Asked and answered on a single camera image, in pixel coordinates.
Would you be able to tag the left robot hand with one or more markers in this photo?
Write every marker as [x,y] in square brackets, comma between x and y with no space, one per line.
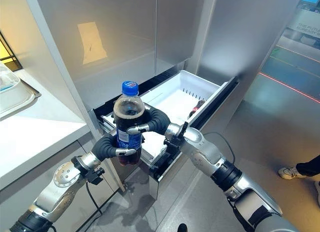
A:
[106,147]

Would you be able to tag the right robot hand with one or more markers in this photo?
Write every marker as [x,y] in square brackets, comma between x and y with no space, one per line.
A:
[157,120]

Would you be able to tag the cola bottle with blue cap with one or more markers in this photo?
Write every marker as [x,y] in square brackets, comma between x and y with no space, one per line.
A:
[129,124]

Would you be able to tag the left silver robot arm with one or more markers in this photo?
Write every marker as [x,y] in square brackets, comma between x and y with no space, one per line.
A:
[60,184]

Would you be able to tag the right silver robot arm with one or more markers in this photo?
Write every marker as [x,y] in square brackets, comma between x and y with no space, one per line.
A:
[225,177]

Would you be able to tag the white refrigerator drawer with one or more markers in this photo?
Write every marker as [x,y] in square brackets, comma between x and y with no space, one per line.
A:
[175,102]

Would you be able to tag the silver refrigerator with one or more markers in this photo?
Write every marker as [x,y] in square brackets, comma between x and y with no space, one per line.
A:
[140,42]

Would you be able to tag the dark cola bottle red label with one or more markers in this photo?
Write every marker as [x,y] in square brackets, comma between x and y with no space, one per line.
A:
[197,106]

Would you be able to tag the white counter cabinet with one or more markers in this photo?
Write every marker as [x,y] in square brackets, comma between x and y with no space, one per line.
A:
[42,152]

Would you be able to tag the steel sink basin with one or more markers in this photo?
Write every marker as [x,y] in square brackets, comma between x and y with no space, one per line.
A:
[15,97]

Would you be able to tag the clear plastic container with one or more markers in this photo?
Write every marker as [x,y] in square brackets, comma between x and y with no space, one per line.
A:
[7,79]

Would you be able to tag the black framed yellow window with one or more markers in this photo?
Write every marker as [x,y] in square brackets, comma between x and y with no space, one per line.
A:
[8,54]

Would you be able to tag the person's foot in white shoe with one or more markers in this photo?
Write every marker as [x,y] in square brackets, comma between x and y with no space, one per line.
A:
[291,172]

